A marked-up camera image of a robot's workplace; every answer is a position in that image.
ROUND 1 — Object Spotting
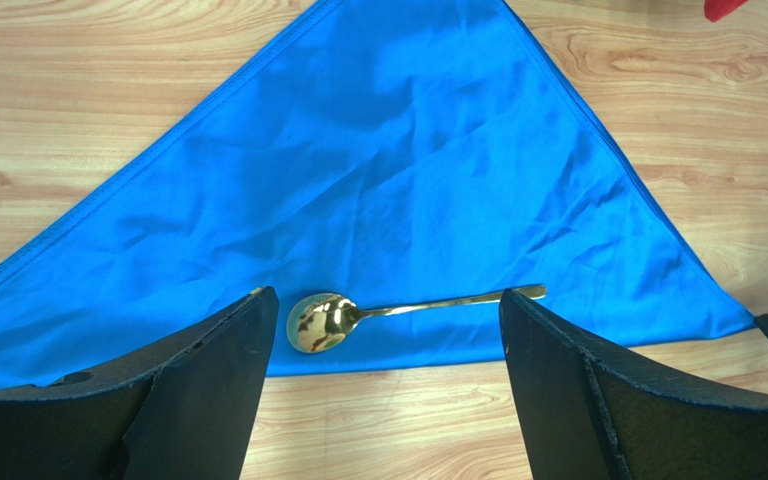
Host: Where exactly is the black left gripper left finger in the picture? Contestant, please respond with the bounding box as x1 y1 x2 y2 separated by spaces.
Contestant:
0 287 279 479

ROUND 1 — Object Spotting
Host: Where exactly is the blue cloth napkin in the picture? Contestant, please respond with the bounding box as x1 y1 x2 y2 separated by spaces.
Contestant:
0 1 753 388

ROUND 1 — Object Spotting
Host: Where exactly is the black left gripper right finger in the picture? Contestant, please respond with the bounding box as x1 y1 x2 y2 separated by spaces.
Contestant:
499 291 768 479

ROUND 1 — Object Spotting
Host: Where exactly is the gold spoon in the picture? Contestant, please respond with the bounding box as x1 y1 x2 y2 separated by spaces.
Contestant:
286 284 548 355

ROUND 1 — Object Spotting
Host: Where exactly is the red t-shirt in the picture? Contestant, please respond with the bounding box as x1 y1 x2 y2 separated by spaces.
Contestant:
703 0 748 22

